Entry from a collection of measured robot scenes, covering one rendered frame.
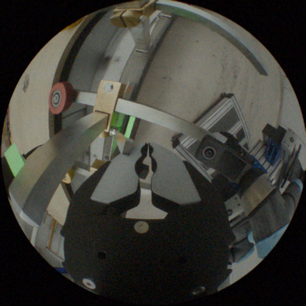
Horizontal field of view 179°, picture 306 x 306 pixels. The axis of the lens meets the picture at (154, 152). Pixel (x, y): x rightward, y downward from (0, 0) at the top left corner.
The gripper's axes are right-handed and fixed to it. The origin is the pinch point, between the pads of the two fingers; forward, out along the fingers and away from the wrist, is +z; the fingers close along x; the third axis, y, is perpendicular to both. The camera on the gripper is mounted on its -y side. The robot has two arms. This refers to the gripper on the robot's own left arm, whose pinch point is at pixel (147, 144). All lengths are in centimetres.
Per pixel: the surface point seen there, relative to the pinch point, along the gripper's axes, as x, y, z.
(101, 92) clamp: -10.3, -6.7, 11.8
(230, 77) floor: 90, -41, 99
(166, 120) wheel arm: 3.5, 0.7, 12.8
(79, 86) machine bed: -27.9, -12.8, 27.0
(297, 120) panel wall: 275, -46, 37
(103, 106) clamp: -9.9, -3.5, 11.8
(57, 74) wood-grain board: -23.4, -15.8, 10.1
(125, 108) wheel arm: -5.3, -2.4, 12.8
